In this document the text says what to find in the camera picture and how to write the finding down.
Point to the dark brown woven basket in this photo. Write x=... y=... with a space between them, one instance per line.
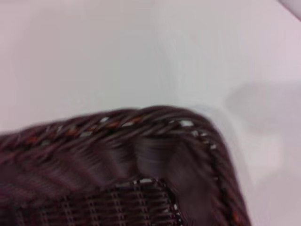
x=94 y=179

